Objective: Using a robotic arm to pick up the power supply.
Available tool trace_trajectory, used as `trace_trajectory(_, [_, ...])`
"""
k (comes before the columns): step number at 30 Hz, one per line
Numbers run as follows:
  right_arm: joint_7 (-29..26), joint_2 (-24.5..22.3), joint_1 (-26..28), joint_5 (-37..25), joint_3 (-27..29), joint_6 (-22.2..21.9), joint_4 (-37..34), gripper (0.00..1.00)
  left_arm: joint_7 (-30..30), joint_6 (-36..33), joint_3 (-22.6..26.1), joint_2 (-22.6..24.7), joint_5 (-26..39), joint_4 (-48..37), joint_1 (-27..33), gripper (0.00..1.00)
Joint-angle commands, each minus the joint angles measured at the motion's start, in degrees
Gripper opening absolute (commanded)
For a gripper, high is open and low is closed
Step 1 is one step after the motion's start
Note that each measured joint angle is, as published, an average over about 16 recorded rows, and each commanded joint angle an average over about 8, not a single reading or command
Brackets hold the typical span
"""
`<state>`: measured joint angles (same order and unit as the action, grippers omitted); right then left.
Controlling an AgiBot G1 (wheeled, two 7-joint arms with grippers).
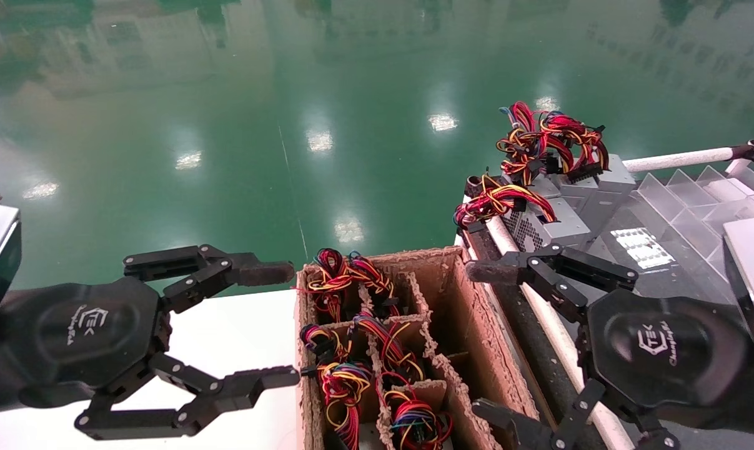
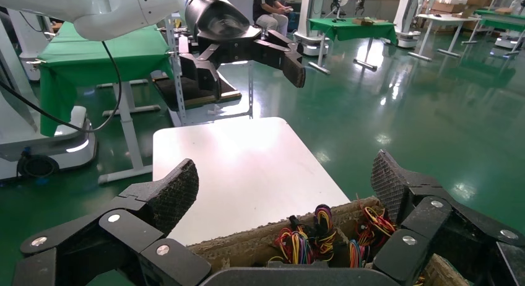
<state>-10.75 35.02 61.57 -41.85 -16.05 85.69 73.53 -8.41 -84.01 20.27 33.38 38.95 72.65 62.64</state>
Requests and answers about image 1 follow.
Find grey power supply with wires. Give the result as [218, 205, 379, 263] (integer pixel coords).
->
[383, 387, 455, 450]
[299, 324, 352, 369]
[454, 174, 593, 252]
[495, 100, 638, 213]
[299, 248, 359, 323]
[352, 312, 424, 383]
[314, 361, 374, 450]
[349, 251, 402, 316]

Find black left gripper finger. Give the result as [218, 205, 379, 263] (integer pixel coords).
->
[124, 244, 296, 313]
[74, 353, 300, 440]

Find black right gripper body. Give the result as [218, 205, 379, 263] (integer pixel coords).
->
[586, 287, 752, 413]

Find brown divided cardboard box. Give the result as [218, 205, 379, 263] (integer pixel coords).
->
[294, 246, 540, 450]

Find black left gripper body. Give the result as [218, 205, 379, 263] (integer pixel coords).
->
[0, 277, 172, 408]

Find clear acrylic divider tray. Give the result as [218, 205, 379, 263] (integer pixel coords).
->
[592, 166, 754, 313]

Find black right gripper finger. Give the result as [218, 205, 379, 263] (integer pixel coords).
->
[465, 242, 638, 323]
[470, 378, 680, 450]

